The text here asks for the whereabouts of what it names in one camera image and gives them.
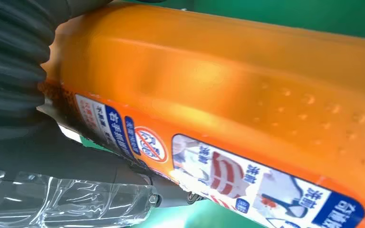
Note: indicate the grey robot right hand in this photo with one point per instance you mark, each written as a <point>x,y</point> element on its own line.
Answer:
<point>44,176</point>

